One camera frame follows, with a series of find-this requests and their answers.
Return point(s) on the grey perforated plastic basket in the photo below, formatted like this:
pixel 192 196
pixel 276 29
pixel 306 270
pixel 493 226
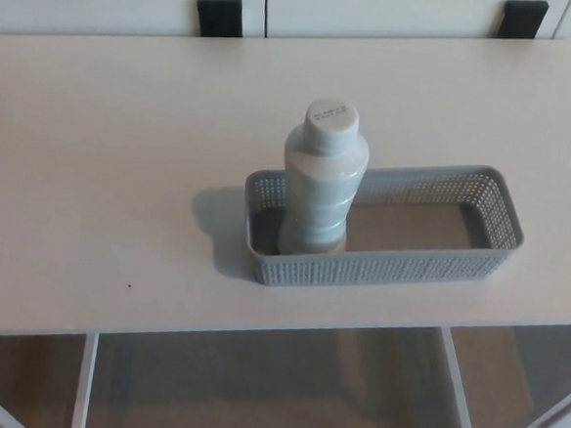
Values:
pixel 384 272

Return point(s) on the white desk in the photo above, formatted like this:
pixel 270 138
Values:
pixel 98 162

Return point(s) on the white plastic bottle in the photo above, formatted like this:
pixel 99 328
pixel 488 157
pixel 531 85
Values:
pixel 321 192

